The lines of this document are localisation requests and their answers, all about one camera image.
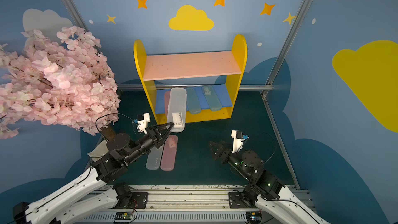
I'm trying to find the pink pencil case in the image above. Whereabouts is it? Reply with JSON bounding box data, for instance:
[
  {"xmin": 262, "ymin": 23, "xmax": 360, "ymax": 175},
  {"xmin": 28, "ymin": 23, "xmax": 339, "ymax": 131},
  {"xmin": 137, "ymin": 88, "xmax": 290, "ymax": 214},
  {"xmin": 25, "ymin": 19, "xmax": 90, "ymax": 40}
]
[
  {"xmin": 160, "ymin": 135, "xmax": 178, "ymax": 172},
  {"xmin": 164, "ymin": 91, "xmax": 171, "ymax": 117}
]

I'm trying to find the frosted white pencil case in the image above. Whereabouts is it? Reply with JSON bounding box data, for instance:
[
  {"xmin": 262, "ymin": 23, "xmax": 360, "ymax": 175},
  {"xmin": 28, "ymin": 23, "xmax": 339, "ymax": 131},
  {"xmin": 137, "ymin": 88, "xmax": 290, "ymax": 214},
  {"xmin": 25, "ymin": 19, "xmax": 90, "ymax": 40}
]
[{"xmin": 146, "ymin": 146, "xmax": 164, "ymax": 171}]

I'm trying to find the white pencil case with label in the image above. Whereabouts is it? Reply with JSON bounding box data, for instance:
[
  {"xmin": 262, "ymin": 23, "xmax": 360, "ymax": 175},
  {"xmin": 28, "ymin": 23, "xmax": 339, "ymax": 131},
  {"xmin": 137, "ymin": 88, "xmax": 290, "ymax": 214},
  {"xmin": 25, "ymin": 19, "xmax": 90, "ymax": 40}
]
[{"xmin": 167, "ymin": 88, "xmax": 187, "ymax": 133}]

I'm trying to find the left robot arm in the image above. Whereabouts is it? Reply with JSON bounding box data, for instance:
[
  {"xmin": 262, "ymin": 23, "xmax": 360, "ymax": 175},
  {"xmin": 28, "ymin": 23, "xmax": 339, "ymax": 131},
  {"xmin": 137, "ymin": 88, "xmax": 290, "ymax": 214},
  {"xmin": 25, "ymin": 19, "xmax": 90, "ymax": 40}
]
[{"xmin": 12, "ymin": 122, "xmax": 174, "ymax": 224}]

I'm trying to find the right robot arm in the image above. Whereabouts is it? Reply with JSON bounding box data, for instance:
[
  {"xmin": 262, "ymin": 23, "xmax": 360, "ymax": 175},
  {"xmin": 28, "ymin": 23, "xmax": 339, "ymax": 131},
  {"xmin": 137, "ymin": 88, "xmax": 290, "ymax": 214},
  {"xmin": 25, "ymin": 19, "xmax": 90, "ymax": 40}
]
[{"xmin": 209, "ymin": 131, "xmax": 328, "ymax": 224}]

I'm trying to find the green pencil case middle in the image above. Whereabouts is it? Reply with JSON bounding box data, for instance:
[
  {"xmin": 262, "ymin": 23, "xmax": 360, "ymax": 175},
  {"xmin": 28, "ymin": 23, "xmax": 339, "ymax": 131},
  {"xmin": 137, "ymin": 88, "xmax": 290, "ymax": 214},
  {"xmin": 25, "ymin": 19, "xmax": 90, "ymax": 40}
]
[{"xmin": 186, "ymin": 88, "xmax": 202, "ymax": 115}]

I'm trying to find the teal pencil case right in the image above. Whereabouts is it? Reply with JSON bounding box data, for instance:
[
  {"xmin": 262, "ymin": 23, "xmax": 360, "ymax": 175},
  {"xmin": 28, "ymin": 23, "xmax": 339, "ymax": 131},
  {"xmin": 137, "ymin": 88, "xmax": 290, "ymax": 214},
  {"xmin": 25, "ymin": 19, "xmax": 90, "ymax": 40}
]
[{"xmin": 202, "ymin": 86, "xmax": 222, "ymax": 112}]

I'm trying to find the yellow wooden shelf unit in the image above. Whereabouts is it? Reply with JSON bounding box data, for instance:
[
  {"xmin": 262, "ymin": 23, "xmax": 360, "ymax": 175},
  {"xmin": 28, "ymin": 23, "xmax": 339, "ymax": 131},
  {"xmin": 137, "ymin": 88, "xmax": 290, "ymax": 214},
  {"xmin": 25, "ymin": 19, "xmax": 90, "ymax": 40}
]
[{"xmin": 134, "ymin": 34, "xmax": 248, "ymax": 111}]

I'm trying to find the right green circuit board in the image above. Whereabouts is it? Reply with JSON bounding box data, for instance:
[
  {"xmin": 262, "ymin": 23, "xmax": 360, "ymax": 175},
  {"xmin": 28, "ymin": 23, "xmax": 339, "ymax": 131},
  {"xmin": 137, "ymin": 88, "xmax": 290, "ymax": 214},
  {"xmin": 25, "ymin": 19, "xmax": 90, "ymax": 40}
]
[{"xmin": 245, "ymin": 211, "xmax": 262, "ymax": 224}]

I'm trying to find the green circuit board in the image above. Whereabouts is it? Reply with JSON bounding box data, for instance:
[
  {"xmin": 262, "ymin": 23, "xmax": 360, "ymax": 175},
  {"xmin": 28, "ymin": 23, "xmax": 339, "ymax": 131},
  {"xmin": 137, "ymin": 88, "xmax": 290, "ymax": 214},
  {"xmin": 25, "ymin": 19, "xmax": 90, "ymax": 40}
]
[
  {"xmin": 114, "ymin": 212, "xmax": 136, "ymax": 223},
  {"xmin": 245, "ymin": 211, "xmax": 262, "ymax": 224}
]

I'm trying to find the left green circuit board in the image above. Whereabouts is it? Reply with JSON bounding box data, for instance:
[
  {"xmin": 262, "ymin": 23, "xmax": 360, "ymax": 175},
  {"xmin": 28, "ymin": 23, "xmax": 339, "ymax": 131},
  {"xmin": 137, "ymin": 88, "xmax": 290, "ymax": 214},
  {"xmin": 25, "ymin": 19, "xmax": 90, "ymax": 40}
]
[{"xmin": 114, "ymin": 212, "xmax": 136, "ymax": 223}]

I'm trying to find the pink cherry blossom tree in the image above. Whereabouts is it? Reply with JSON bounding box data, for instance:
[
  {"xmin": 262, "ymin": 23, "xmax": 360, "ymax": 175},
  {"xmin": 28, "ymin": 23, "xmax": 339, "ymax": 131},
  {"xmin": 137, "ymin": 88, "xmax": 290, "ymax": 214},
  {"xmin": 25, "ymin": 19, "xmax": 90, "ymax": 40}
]
[{"xmin": 1, "ymin": 26, "xmax": 120, "ymax": 140}]

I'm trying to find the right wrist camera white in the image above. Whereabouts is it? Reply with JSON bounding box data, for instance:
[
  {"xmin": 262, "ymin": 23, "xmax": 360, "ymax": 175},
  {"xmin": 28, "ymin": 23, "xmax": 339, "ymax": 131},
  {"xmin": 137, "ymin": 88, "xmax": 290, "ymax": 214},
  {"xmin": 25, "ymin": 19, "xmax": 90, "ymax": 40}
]
[{"xmin": 231, "ymin": 130, "xmax": 249, "ymax": 153}]

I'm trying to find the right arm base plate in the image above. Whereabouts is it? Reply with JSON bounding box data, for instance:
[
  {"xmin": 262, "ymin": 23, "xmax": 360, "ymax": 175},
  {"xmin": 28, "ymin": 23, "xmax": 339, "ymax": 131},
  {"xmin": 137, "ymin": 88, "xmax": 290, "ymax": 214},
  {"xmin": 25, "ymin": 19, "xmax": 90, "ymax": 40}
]
[{"xmin": 228, "ymin": 190, "xmax": 252, "ymax": 209}]

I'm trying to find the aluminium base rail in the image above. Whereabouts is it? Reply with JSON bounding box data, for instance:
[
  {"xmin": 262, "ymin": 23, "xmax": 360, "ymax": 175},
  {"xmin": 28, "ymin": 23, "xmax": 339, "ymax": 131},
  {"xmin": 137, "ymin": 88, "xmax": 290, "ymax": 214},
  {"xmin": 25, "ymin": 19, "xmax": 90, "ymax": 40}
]
[{"xmin": 49, "ymin": 184, "xmax": 321, "ymax": 224}]

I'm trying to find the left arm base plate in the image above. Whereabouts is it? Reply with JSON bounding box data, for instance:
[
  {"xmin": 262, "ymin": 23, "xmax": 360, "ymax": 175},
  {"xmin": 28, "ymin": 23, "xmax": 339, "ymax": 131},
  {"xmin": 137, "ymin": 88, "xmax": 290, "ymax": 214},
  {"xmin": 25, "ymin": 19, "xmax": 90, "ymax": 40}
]
[{"xmin": 112, "ymin": 192, "xmax": 149, "ymax": 209}]

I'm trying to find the aluminium floor rail right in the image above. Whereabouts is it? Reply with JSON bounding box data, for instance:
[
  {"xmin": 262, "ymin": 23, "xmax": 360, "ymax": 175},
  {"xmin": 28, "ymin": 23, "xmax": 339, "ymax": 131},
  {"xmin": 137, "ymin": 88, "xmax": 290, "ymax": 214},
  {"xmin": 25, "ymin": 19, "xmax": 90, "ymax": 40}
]
[{"xmin": 261, "ymin": 90, "xmax": 301, "ymax": 190}]

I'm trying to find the aluminium frame rail back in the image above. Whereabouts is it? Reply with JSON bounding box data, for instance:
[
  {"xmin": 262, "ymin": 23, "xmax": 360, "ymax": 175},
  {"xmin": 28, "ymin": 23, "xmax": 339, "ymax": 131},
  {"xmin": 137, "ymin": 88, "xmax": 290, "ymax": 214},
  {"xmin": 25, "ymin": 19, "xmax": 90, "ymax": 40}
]
[{"xmin": 117, "ymin": 84, "xmax": 274, "ymax": 91}]

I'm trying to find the aluminium frame post left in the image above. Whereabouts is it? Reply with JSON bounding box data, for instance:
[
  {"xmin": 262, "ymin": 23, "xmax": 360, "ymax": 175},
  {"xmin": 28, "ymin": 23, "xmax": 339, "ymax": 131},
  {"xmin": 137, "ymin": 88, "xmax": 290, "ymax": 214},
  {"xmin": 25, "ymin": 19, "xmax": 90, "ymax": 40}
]
[{"xmin": 46, "ymin": 0, "xmax": 89, "ymax": 32}]

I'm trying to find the aluminium frame post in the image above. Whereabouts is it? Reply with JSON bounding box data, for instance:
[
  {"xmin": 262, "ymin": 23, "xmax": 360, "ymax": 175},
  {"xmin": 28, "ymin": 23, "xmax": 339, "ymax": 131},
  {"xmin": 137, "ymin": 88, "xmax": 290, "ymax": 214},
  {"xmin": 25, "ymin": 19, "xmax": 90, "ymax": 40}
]
[
  {"xmin": 265, "ymin": 0, "xmax": 313, "ymax": 88},
  {"xmin": 46, "ymin": 0, "xmax": 89, "ymax": 32}
]

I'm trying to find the aluminium frame post right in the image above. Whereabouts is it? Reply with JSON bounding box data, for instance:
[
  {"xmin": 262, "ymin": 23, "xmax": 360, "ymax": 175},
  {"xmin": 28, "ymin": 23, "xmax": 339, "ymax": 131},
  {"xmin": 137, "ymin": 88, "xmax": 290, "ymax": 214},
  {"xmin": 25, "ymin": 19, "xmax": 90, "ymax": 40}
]
[{"xmin": 265, "ymin": 0, "xmax": 313, "ymax": 88}]

